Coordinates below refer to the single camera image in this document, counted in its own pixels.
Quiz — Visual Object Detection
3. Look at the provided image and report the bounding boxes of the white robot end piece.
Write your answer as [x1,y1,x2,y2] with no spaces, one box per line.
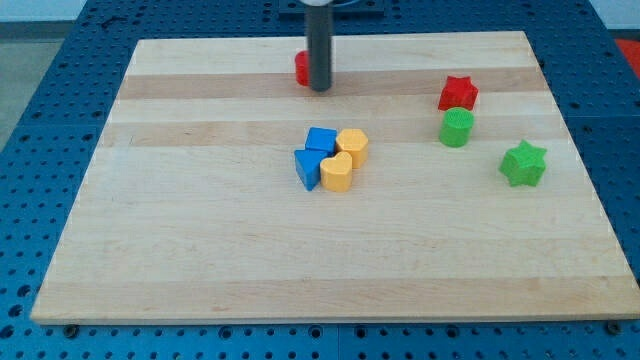
[302,0,333,6]

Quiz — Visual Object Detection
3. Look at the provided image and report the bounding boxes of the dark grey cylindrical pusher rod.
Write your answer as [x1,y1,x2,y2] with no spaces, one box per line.
[305,3,333,92]

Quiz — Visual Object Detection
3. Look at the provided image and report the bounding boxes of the red cylinder block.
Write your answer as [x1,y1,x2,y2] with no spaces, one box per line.
[294,50,309,87]

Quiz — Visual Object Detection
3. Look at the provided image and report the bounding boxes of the blue cube block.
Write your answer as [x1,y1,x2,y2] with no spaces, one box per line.
[305,127,337,154]

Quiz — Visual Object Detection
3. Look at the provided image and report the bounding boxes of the yellow hexagon block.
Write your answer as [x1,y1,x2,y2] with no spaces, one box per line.
[335,128,369,169]

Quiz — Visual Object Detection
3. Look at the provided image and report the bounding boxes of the blue triangle block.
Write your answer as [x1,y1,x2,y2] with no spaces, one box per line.
[294,149,328,191]

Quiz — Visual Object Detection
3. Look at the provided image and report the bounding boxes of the yellow heart block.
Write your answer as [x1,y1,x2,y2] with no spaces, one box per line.
[320,151,353,192]

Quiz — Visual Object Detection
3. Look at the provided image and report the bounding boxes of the red star block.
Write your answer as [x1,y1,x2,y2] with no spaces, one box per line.
[438,76,479,111]

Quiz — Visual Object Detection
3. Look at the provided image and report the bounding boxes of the green cylinder block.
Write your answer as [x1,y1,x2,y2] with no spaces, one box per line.
[439,107,475,148]

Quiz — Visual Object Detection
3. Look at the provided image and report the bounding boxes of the light wooden board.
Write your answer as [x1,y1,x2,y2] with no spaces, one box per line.
[31,31,639,325]

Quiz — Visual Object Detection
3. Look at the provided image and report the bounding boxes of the green star block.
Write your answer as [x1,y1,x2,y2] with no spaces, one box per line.
[499,140,547,187]

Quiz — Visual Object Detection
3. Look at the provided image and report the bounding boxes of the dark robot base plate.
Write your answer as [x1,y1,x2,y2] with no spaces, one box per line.
[274,0,387,19]

